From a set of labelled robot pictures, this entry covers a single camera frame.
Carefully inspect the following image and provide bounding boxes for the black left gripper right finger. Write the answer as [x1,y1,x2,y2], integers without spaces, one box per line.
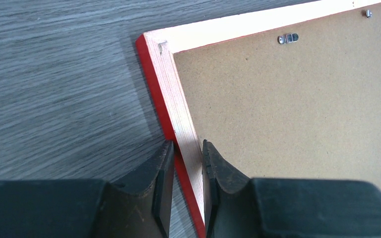
[202,141,381,238]

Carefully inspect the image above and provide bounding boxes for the red picture frame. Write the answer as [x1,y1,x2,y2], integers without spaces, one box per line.
[135,0,381,238]

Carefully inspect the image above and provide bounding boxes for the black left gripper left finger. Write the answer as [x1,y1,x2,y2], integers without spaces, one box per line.
[0,141,174,238]

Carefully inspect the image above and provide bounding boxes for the silver frame hanger clip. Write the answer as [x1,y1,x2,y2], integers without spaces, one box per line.
[277,33,299,45]

